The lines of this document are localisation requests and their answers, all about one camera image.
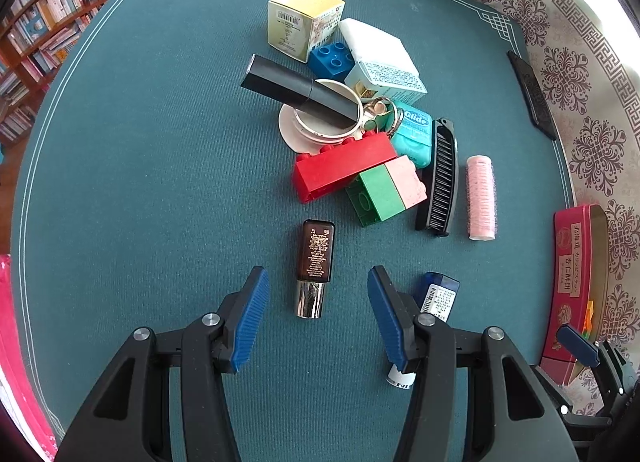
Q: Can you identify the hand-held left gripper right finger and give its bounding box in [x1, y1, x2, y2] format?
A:
[367, 266, 581, 462]

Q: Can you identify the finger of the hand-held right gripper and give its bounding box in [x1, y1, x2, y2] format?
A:
[556, 324, 632, 397]

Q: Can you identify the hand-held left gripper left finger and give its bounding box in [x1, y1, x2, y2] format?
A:
[54, 266, 271, 462]

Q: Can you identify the blue labelled bottle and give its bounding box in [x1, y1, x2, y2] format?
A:
[387, 272, 461, 389]

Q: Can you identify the red tin box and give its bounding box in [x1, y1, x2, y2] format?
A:
[539, 203, 611, 388]

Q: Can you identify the brown foundation bottle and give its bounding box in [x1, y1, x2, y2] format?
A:
[294, 218, 335, 319]

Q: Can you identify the green and pink toy brick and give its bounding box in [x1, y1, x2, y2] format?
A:
[346, 154, 428, 228]

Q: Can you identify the black comb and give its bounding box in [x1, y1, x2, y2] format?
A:
[415, 118, 458, 238]

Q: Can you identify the pink hair roller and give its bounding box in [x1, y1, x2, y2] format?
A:
[466, 155, 499, 242]

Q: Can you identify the red toy brick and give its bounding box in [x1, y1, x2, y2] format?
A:
[293, 131, 399, 204]

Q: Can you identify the teal dental floss case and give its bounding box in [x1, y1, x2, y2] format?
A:
[390, 102, 433, 169]

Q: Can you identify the cream plastic cup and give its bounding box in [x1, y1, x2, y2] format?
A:
[278, 78, 368, 153]

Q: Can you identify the gold key ring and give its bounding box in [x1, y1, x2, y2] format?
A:
[359, 96, 401, 135]

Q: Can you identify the black cosmetic tube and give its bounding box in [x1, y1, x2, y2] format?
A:
[240, 54, 362, 128]

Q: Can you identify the white tissue pack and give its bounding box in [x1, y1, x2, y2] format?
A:
[338, 18, 417, 69]

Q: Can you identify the yellow cardboard box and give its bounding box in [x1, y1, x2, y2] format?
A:
[267, 0, 347, 64]

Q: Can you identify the teal felt desktop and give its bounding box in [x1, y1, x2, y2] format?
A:
[10, 0, 576, 462]

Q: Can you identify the pink cloth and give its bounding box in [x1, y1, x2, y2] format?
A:
[0, 253, 58, 462]

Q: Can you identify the pale dotted cardboard box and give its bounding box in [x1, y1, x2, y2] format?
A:
[344, 59, 429, 103]

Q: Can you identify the patterned sofa cover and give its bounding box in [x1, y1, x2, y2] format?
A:
[390, 0, 640, 418]

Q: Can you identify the black smartphone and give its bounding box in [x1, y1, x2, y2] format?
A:
[506, 50, 557, 141]

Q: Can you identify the blue toy brick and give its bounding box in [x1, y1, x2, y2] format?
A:
[307, 42, 357, 84]

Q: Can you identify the wooden bookshelf with books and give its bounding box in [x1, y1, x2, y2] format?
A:
[0, 0, 121, 143]

